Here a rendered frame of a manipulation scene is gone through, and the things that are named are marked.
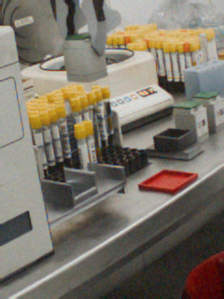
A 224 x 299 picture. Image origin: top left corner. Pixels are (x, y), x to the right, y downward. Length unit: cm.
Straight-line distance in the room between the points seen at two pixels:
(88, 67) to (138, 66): 43
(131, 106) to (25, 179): 57
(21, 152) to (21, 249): 12
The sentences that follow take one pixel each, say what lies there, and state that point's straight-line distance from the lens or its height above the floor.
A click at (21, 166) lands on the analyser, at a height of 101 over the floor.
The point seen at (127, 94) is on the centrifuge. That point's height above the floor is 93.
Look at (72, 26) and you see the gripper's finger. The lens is 110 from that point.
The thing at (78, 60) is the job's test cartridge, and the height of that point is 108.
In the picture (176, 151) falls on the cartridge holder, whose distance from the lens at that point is 123.
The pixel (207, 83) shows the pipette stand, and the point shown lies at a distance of 142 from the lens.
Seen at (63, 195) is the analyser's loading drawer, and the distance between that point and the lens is 100.
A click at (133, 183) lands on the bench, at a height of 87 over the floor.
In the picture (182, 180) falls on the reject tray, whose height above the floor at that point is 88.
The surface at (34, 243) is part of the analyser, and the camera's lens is 92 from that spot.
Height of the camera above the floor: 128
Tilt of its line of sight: 15 degrees down
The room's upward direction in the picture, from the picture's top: 9 degrees counter-clockwise
